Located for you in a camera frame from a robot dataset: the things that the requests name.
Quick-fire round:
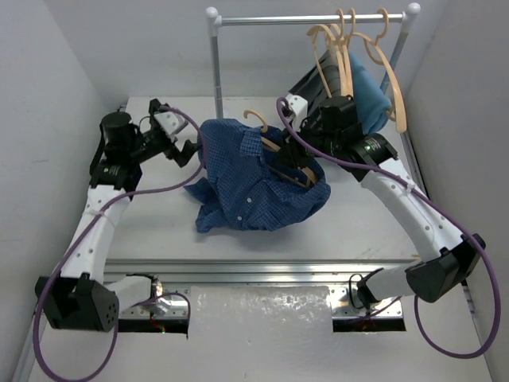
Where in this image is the blue plaid button shirt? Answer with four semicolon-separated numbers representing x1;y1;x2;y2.
185;119;331;233

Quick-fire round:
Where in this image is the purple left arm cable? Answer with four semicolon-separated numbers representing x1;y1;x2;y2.
33;106;208;382

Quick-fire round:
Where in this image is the beige hanger with grey cloth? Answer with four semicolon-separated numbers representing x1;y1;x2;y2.
307;9;354;98

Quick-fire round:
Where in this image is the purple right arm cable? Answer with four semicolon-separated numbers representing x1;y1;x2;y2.
276;97;503;360

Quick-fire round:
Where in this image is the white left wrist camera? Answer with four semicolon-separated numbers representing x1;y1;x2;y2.
154;111;188;142

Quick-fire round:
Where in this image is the empty beige hanger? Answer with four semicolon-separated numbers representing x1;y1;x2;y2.
354;8;407;134

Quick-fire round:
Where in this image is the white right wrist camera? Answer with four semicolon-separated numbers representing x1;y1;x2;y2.
286;93;308;126

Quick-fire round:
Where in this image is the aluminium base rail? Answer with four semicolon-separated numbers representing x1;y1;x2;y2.
104;259;410;320

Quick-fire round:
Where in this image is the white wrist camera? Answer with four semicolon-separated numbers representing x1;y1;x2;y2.
154;111;188;142
286;93;308;126

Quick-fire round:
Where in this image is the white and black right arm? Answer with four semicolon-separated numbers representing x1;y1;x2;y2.
276;97;486;308

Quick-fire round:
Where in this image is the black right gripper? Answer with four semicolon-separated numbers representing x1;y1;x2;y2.
273;117;340;169

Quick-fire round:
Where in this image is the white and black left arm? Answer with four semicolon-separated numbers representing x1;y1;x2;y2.
35;99;197;332

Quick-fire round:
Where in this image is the beige hanger with blue cloth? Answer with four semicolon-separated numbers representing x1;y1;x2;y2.
336;8;354;97

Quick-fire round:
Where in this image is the white metal clothes rack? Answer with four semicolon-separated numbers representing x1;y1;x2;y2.
206;2;421;119

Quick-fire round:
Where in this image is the light blue cloth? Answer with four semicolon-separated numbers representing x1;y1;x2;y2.
349;53;391;134

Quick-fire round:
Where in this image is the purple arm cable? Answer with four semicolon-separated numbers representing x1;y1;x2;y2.
276;97;503;360
33;106;208;382

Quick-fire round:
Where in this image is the aluminium left side rail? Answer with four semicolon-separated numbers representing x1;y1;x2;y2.
14;101;128;382

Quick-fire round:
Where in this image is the aluminium right side rail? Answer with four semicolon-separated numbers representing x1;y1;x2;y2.
401;132;502;381

